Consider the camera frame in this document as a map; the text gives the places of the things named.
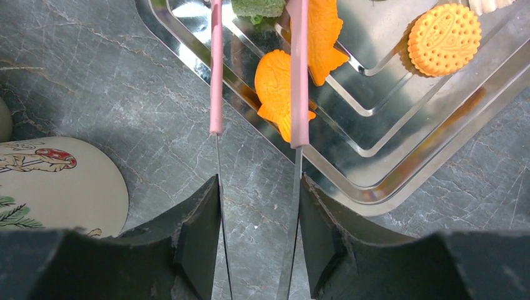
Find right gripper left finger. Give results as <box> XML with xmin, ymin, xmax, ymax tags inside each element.
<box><xmin>1</xmin><ymin>176</ymin><xmax>221</xmax><ymax>299</ymax></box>

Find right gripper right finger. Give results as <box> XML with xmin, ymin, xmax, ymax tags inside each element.
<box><xmin>300</xmin><ymin>176</ymin><xmax>529</xmax><ymax>299</ymax></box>

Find pink steel tongs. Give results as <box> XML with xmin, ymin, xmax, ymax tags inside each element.
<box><xmin>209</xmin><ymin>1</ymin><xmax>309</xmax><ymax>299</ymax></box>

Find green swirl roll cake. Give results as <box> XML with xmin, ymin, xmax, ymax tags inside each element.
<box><xmin>231</xmin><ymin>0</ymin><xmax>286</xmax><ymax>25</ymax></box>

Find layered strawberry cake slice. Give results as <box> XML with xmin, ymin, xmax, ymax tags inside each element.
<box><xmin>469</xmin><ymin>0</ymin><xmax>516</xmax><ymax>16</ymax></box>

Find steel serving tray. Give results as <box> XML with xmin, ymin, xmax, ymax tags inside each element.
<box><xmin>134</xmin><ymin>1</ymin><xmax>529</xmax><ymax>216</ymax></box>

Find green interior mushroom mug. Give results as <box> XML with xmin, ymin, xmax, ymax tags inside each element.
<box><xmin>1</xmin><ymin>136</ymin><xmax>129</xmax><ymax>238</ymax></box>

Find lower orange fish cake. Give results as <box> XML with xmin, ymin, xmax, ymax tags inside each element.
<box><xmin>254</xmin><ymin>49</ymin><xmax>292</xmax><ymax>143</ymax></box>

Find orange fish cake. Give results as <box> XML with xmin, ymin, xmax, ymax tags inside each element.
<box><xmin>254</xmin><ymin>49</ymin><xmax>292</xmax><ymax>143</ymax></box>
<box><xmin>307</xmin><ymin>0</ymin><xmax>349</xmax><ymax>86</ymax></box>

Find small grey-green mug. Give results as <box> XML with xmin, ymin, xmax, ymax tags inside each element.
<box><xmin>0</xmin><ymin>98</ymin><xmax>13</xmax><ymax>143</ymax></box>

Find upper orange fish cake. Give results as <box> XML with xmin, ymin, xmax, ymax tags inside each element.
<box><xmin>307</xmin><ymin>0</ymin><xmax>349</xmax><ymax>86</ymax></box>

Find orange sandwich cookie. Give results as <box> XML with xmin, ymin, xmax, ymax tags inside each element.
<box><xmin>407</xmin><ymin>3</ymin><xmax>481</xmax><ymax>77</ymax></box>

